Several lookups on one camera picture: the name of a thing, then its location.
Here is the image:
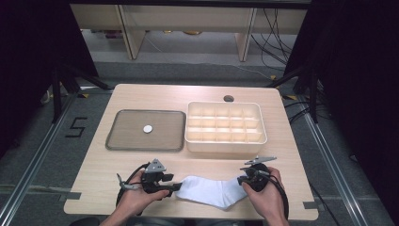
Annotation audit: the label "cream divided storage box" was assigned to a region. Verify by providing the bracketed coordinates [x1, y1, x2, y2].
[184, 101, 268, 154]

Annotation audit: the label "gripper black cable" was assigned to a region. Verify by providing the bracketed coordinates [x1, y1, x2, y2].
[266, 173, 290, 220]
[116, 162, 151, 208]

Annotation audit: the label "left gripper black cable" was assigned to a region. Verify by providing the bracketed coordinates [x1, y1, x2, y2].
[116, 162, 151, 208]

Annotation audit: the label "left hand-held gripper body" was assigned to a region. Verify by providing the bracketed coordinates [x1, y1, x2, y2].
[140, 158, 168, 194]

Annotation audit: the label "white sock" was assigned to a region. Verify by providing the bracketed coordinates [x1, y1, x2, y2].
[174, 174, 248, 211]

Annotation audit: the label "black metal stand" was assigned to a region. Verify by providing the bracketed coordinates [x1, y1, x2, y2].
[266, 64, 319, 124]
[51, 64, 114, 123]

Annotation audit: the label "black floor cables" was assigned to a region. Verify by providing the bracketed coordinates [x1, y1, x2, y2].
[250, 8, 299, 71]

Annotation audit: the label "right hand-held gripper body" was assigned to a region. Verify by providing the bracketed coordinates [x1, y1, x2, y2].
[239, 155, 278, 193]

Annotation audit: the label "person's left hand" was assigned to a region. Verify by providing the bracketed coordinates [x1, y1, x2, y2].
[117, 170, 170, 218]

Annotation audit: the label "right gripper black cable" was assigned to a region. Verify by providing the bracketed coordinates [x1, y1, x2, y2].
[266, 173, 290, 220]

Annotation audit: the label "person's right hand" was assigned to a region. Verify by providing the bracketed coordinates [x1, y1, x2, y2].
[243, 167, 285, 220]

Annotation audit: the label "silver cable plug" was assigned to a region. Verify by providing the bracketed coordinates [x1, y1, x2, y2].
[116, 173, 139, 191]

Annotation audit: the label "metal floor rail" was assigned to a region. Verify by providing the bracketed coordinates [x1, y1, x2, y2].
[302, 111, 365, 226]
[0, 92, 79, 226]

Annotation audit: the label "grey translucent box lid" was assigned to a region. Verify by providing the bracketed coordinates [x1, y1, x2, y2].
[104, 108, 187, 153]

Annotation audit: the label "dark curtain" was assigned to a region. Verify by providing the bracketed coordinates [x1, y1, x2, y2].
[0, 0, 99, 158]
[281, 0, 399, 220]

